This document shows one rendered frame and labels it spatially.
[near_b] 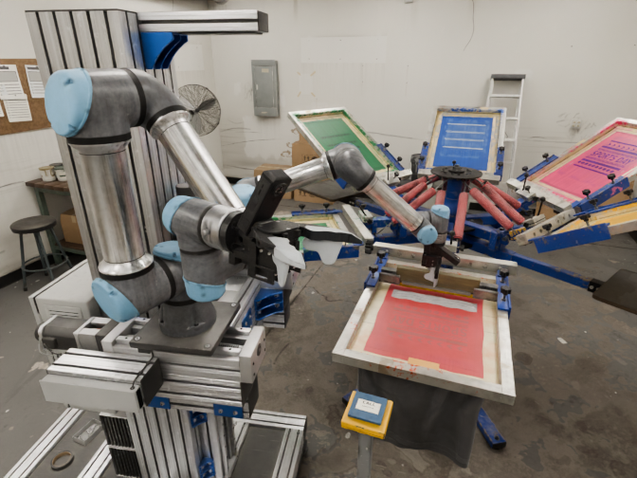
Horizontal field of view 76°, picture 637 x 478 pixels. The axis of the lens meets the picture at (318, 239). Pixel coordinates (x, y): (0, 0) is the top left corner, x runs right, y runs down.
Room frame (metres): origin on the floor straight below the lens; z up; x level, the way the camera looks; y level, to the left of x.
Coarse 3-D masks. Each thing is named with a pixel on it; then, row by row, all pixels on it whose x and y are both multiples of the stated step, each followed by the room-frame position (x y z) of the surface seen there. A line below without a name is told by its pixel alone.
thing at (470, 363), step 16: (432, 304) 1.50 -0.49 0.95; (480, 304) 1.50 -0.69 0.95; (480, 320) 1.39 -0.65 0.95; (480, 336) 1.28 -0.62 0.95; (432, 352) 1.19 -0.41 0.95; (448, 352) 1.19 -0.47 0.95; (464, 352) 1.19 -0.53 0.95; (480, 352) 1.19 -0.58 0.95; (448, 368) 1.10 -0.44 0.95; (464, 368) 1.10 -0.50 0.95; (480, 368) 1.10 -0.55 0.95
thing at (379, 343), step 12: (396, 288) 1.63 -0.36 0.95; (408, 288) 1.63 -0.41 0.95; (384, 300) 1.54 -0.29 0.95; (396, 300) 1.54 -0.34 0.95; (408, 300) 1.54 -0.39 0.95; (384, 312) 1.44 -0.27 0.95; (384, 324) 1.35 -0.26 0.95; (372, 336) 1.28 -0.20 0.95; (384, 336) 1.28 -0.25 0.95; (372, 348) 1.21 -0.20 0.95; (384, 348) 1.21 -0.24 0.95; (396, 348) 1.21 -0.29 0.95; (408, 348) 1.21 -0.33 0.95; (420, 348) 1.21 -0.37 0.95
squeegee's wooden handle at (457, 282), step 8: (400, 272) 1.64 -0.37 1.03; (408, 272) 1.63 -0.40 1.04; (416, 272) 1.62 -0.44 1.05; (424, 272) 1.61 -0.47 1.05; (440, 272) 1.59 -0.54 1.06; (400, 280) 1.64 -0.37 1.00; (408, 280) 1.63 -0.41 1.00; (416, 280) 1.61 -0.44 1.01; (424, 280) 1.60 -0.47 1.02; (440, 280) 1.58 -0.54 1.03; (448, 280) 1.57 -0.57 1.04; (456, 280) 1.56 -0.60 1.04; (464, 280) 1.55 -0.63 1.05; (472, 280) 1.54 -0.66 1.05; (480, 280) 1.53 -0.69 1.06; (456, 288) 1.56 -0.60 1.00; (464, 288) 1.54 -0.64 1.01; (472, 288) 1.53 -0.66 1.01
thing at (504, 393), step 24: (408, 264) 1.81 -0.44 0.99; (360, 312) 1.39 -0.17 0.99; (504, 312) 1.39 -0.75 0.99; (504, 336) 1.23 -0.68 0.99; (336, 360) 1.14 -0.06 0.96; (360, 360) 1.11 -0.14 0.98; (384, 360) 1.10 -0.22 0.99; (504, 360) 1.10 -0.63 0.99; (432, 384) 1.02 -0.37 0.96; (456, 384) 1.00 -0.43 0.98; (480, 384) 0.99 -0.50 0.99; (504, 384) 0.99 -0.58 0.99
